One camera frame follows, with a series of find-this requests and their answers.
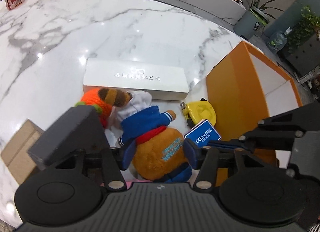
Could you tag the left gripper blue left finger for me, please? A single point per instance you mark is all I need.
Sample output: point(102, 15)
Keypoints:
point(129, 151)

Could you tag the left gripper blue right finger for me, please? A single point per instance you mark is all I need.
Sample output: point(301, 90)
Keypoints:
point(193, 153)

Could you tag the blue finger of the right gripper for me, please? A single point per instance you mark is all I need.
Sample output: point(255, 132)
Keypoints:
point(224, 145)

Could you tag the brown bear plush blue jacket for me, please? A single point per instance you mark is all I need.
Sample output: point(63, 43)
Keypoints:
point(159, 155)

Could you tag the yellow tape measure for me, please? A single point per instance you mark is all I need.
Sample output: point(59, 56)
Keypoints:
point(195, 112)

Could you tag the dark grey box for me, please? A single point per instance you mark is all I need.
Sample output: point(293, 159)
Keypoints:
point(78, 128)

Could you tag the orange crochet fruit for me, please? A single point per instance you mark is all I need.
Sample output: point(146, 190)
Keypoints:
point(103, 109)

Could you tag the long white box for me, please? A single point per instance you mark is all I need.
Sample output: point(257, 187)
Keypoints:
point(162, 82)

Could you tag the brown cardboard box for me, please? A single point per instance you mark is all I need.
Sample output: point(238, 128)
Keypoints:
point(15, 153)

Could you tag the blue ocean park tag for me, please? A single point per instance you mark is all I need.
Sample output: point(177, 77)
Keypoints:
point(202, 133)

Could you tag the large orange storage box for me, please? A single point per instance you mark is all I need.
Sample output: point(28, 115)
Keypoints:
point(246, 87)

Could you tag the dark grey cabinet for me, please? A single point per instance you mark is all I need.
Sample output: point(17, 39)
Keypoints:
point(303, 59)

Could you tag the water jug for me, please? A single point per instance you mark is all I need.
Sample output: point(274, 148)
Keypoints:
point(278, 40)

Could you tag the grey trash bin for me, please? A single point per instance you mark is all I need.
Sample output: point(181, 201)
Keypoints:
point(250, 23)

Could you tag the potted green plant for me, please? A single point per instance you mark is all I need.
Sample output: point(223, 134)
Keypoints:
point(257, 6)

